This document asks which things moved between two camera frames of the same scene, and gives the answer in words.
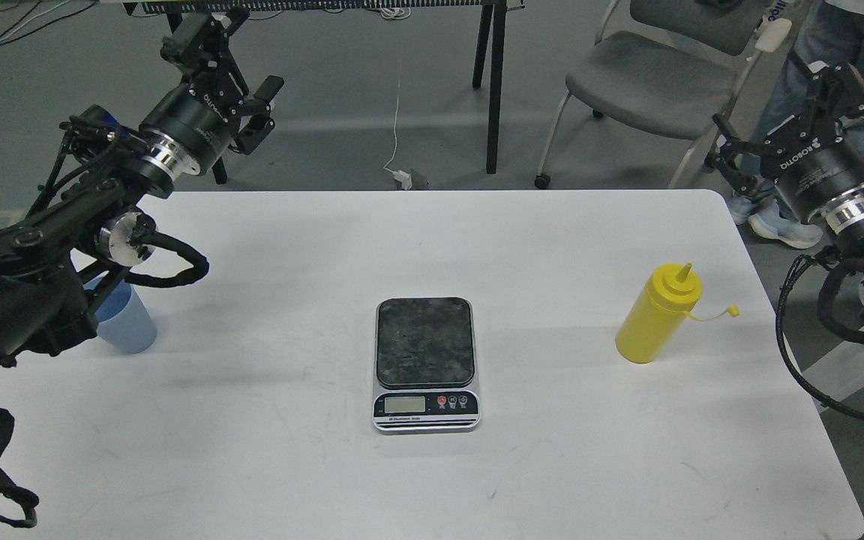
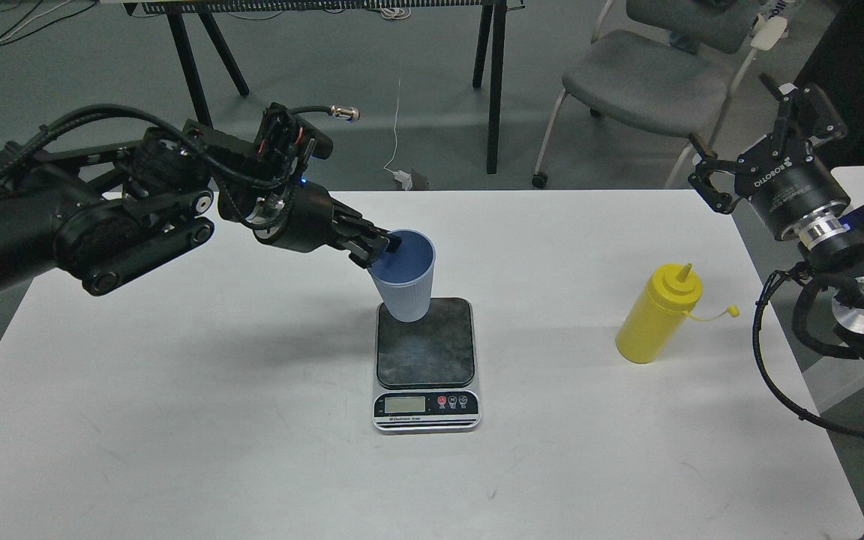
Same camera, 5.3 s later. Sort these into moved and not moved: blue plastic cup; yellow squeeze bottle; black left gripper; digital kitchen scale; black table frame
Moved: blue plastic cup; black left gripper
Not moved: yellow squeeze bottle; digital kitchen scale; black table frame
